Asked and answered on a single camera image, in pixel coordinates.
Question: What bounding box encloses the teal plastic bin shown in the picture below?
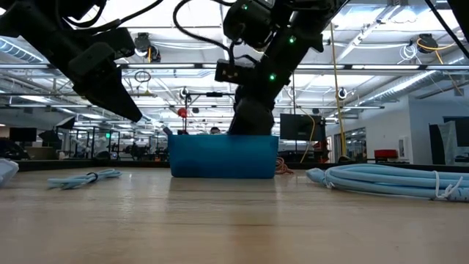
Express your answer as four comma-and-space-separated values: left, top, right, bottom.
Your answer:
167, 134, 279, 180

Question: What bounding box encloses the black camera rig frame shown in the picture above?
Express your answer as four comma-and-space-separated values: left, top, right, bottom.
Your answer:
185, 92, 235, 136

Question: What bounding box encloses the black hanging cable loop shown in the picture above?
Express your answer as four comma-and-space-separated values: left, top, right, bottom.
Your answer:
134, 70, 152, 84

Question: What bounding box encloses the yellow hanging cord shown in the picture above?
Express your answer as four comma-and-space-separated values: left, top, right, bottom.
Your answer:
329, 21, 347, 158

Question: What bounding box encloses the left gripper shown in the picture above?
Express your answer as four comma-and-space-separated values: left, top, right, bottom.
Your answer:
54, 40, 143, 123

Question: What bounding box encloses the small light blue cable bundle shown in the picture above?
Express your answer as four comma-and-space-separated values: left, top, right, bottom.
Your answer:
47, 168, 123, 191

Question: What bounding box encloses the large light blue cable coil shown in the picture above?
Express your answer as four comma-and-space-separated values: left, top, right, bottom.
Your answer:
306, 164, 469, 202

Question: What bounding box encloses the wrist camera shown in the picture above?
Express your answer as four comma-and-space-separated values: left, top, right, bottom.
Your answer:
89, 27, 136, 59
214, 58, 257, 85

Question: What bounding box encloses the large black monitor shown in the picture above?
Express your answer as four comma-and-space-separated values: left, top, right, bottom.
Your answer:
280, 113, 326, 142

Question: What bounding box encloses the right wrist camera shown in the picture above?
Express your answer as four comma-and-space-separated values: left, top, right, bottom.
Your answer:
214, 58, 257, 85

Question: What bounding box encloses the small black monitor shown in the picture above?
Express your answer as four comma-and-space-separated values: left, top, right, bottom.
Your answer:
9, 127, 37, 143

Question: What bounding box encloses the pink USB cable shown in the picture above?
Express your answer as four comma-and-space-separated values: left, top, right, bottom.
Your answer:
275, 156, 294, 175

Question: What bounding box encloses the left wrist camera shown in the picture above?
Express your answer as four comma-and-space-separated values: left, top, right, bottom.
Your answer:
89, 27, 136, 59

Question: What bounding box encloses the white bulb lamp metal base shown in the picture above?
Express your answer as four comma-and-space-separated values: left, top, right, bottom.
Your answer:
0, 158, 19, 188

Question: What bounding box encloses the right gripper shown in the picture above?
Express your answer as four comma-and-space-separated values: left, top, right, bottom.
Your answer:
229, 32, 325, 136

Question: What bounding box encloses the black ceiling cable reel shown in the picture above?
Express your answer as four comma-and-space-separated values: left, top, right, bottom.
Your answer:
417, 33, 439, 54
133, 32, 161, 63

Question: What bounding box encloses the red box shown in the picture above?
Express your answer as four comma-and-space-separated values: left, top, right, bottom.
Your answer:
374, 149, 399, 160

